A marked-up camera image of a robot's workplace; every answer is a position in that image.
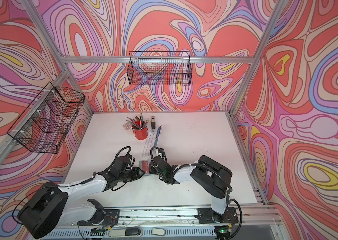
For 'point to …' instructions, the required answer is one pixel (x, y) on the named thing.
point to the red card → (145, 166)
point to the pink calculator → (128, 127)
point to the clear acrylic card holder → (152, 142)
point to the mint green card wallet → (140, 164)
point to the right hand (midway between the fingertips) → (152, 168)
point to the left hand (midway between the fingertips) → (146, 173)
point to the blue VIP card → (157, 136)
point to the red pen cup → (140, 130)
